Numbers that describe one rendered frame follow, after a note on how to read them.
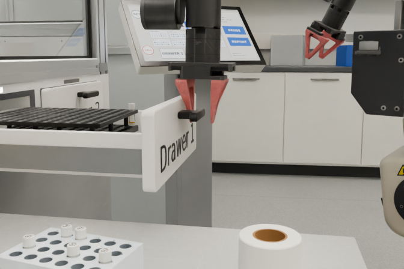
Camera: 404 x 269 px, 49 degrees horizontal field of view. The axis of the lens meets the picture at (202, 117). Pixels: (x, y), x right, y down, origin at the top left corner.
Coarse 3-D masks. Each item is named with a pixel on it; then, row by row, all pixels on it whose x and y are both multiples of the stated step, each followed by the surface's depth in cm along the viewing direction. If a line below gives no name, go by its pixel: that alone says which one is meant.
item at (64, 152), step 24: (120, 120) 86; (0, 144) 64; (24, 144) 63; (48, 144) 63; (72, 144) 62; (96, 144) 62; (120, 144) 61; (0, 168) 65; (24, 168) 64; (48, 168) 63; (72, 168) 62; (96, 168) 62; (120, 168) 61
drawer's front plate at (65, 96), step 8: (48, 88) 96; (56, 88) 97; (64, 88) 101; (72, 88) 105; (80, 88) 109; (88, 88) 113; (96, 88) 118; (48, 96) 94; (56, 96) 97; (64, 96) 101; (72, 96) 105; (96, 96) 118; (48, 104) 94; (56, 104) 97; (64, 104) 101; (72, 104) 105; (80, 104) 109; (88, 104) 114; (96, 104) 118
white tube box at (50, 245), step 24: (48, 240) 49; (72, 240) 49; (96, 240) 50; (120, 240) 49; (0, 264) 45; (24, 264) 44; (48, 264) 44; (72, 264) 44; (96, 264) 44; (120, 264) 44
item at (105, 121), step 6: (114, 114) 76; (120, 114) 77; (126, 114) 76; (132, 114) 79; (102, 120) 69; (108, 120) 69; (114, 120) 71; (90, 126) 65; (96, 126) 65; (102, 126) 66
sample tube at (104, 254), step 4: (104, 248) 45; (108, 248) 45; (100, 252) 44; (104, 252) 44; (108, 252) 44; (100, 256) 44; (104, 256) 44; (108, 256) 44; (100, 260) 44; (104, 260) 44; (108, 260) 44
